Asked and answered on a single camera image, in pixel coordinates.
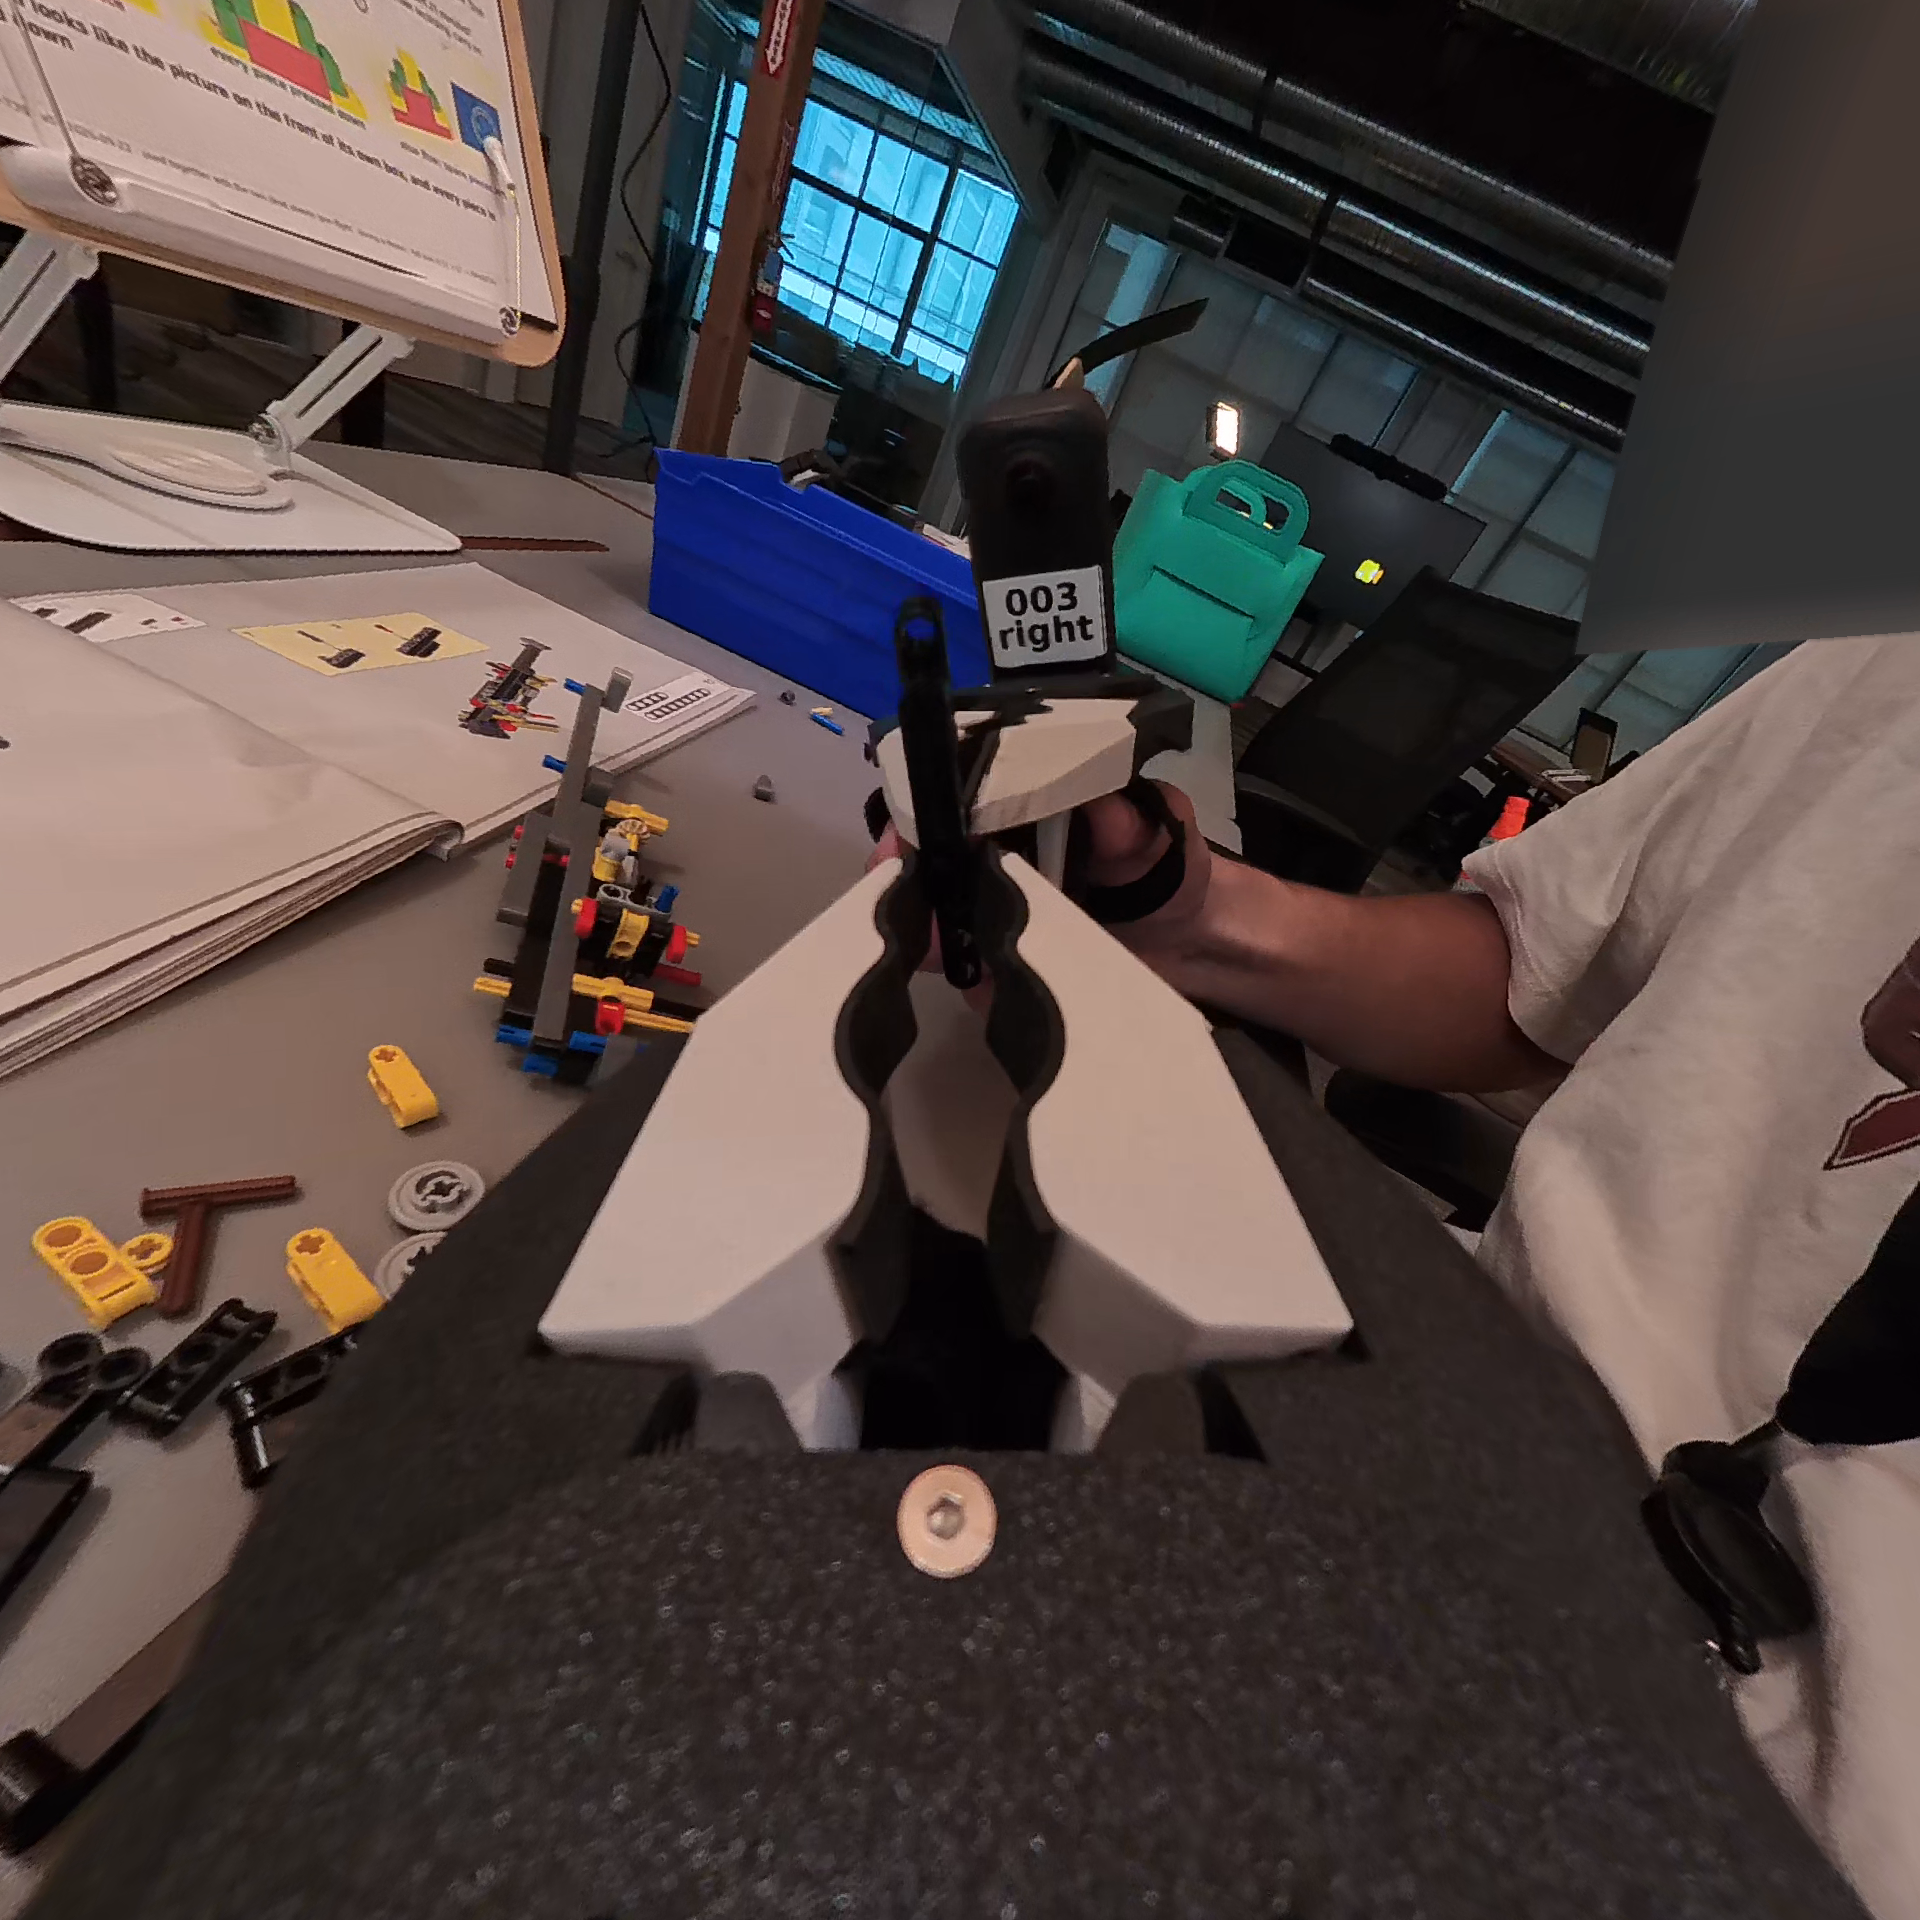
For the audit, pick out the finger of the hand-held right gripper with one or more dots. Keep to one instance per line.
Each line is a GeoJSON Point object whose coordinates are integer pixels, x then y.
{"type": "Point", "coordinates": [1066, 757]}
{"type": "Point", "coordinates": [897, 781]}

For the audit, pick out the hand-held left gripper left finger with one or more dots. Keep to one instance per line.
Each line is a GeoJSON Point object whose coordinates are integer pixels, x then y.
{"type": "Point", "coordinates": [720, 1201]}

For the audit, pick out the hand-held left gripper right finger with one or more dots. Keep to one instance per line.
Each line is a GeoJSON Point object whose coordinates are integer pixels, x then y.
{"type": "Point", "coordinates": [1185, 1201]}

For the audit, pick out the black lego beam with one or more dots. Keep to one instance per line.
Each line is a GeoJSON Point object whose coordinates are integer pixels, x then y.
{"type": "Point", "coordinates": [945, 839]}

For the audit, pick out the multicoloured lego chassis assembly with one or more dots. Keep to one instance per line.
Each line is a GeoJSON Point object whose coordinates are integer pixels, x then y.
{"type": "Point", "coordinates": [580, 932]}

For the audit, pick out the person's right forearm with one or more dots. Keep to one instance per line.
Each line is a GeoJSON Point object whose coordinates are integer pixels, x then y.
{"type": "Point", "coordinates": [1349, 975]}

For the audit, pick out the yellow lego connector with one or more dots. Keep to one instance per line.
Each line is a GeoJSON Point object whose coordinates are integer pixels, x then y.
{"type": "Point", "coordinates": [404, 1087]}

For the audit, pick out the spread of large lego parts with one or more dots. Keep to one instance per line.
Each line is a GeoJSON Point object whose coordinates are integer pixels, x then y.
{"type": "Point", "coordinates": [89, 1268]}

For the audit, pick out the open lego instruction booklet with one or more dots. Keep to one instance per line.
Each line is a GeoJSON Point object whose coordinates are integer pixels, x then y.
{"type": "Point", "coordinates": [225, 781]}

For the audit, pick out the person's right hand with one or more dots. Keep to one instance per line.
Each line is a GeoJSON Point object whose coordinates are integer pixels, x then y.
{"type": "Point", "coordinates": [1128, 839]}

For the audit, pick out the green felt bag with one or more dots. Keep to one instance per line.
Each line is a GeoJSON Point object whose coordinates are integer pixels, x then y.
{"type": "Point", "coordinates": [1200, 601]}

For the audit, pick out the blue plastic bin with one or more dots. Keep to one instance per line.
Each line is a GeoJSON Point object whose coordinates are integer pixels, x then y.
{"type": "Point", "coordinates": [781, 586]}

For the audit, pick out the black monitor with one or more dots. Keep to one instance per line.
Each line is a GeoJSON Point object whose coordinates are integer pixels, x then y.
{"type": "Point", "coordinates": [1382, 524]}

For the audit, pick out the wooden pillar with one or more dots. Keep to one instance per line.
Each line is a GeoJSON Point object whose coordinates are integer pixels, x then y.
{"type": "Point", "coordinates": [764, 226]}

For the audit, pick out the person in white shirt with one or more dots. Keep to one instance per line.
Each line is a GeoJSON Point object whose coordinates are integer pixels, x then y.
{"type": "Point", "coordinates": [1652, 975]}

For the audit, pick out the instruction sheet on stand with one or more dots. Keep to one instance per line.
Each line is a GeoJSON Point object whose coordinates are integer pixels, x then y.
{"type": "Point", "coordinates": [181, 495]}

